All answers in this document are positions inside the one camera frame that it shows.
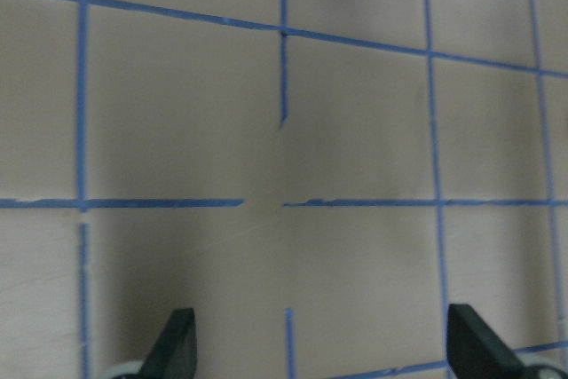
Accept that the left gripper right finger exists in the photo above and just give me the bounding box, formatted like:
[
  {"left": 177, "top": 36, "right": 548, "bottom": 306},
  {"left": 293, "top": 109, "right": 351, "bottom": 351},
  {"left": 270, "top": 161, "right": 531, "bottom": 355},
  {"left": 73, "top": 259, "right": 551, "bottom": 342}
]
[{"left": 446, "top": 304, "right": 525, "bottom": 379}]

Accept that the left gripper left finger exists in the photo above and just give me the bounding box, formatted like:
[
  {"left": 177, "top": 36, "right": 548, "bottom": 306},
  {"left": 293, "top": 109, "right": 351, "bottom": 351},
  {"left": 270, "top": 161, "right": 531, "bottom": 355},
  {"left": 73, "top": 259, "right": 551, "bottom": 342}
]
[{"left": 138, "top": 308, "right": 197, "bottom": 379}]

